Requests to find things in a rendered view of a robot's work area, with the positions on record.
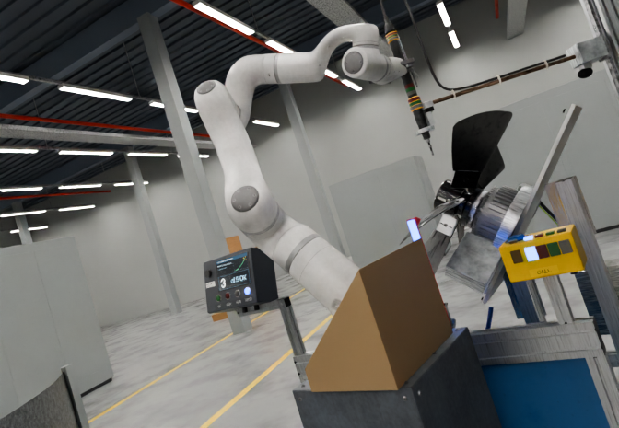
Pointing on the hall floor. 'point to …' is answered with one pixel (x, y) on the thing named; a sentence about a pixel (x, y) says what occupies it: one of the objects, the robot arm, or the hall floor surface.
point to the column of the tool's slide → (607, 3)
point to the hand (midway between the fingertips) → (399, 73)
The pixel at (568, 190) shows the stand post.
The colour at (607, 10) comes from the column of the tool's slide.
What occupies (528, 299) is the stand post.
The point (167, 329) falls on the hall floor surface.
